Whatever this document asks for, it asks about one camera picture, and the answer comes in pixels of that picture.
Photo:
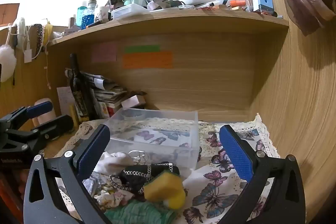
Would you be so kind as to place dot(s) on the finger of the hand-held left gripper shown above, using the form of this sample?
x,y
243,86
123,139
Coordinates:
x,y
39,108
56,124

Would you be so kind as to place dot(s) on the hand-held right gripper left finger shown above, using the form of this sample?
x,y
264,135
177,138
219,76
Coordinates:
x,y
96,145

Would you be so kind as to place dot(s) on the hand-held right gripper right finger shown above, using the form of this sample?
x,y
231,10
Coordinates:
x,y
235,153

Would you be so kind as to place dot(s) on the pink cylindrical container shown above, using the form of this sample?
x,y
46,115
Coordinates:
x,y
46,119

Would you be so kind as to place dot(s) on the yellow tube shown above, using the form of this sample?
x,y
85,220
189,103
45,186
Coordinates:
x,y
73,115

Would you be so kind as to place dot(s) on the white cloth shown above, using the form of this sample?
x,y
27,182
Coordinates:
x,y
115,161

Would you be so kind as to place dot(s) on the white paper note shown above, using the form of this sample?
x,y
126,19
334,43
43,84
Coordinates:
x,y
64,100

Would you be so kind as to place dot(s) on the grey patterned cloth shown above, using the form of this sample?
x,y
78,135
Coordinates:
x,y
92,182

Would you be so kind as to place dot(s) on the red and white box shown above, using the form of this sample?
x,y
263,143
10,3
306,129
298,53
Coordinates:
x,y
110,109

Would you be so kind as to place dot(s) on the clear tape roll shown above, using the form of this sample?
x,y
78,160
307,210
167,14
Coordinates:
x,y
125,114

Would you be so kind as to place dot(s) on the dark wine bottle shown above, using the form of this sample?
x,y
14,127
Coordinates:
x,y
78,87

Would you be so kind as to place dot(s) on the butterfly print lace tablecloth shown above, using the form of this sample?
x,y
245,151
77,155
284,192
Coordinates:
x,y
218,195

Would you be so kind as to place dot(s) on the stack of magazines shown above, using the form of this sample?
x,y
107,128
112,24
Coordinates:
x,y
107,92

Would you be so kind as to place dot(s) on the white paper tag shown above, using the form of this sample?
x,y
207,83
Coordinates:
x,y
27,55

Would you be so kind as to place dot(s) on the floral fabric scrunchie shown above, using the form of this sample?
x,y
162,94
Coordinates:
x,y
113,197

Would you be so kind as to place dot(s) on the pink small box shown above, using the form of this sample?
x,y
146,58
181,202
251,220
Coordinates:
x,y
131,102

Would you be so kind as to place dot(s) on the white fluffy pompom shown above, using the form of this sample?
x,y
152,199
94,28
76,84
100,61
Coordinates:
x,y
6,61

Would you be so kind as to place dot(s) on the clear plastic storage box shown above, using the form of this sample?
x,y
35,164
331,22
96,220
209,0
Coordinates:
x,y
183,123

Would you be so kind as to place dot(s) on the black beaded headband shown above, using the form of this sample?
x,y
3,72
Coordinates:
x,y
39,37

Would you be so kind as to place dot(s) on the yellow headband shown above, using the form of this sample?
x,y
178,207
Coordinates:
x,y
48,32

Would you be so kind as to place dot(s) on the yellow sponge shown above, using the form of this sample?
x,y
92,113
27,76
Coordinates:
x,y
162,187

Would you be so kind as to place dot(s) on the green knitted cloth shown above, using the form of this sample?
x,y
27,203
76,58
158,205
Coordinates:
x,y
136,213

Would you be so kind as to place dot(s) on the pink sticky note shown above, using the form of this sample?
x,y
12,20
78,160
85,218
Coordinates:
x,y
103,53

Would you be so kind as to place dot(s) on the orange sticky note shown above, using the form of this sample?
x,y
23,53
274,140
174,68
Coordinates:
x,y
147,60

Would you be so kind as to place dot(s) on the teal plastic bottle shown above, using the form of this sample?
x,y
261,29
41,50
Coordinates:
x,y
79,15

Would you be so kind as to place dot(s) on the bottle of blue beads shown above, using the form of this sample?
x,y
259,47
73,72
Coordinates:
x,y
88,18

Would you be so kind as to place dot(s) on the green sticky note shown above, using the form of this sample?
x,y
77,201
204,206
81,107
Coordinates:
x,y
141,49

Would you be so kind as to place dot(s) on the white printed cup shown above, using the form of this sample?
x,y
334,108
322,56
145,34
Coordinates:
x,y
103,14

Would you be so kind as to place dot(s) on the white lidded plastic box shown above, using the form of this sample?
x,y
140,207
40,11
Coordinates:
x,y
130,12

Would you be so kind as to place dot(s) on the wooden shelf board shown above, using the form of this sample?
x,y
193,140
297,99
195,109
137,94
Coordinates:
x,y
183,19

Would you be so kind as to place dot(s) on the orange small object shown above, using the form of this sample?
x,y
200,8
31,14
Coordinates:
x,y
237,2

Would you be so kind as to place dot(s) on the blue plastic box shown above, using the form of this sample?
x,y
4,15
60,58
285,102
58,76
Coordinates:
x,y
264,2

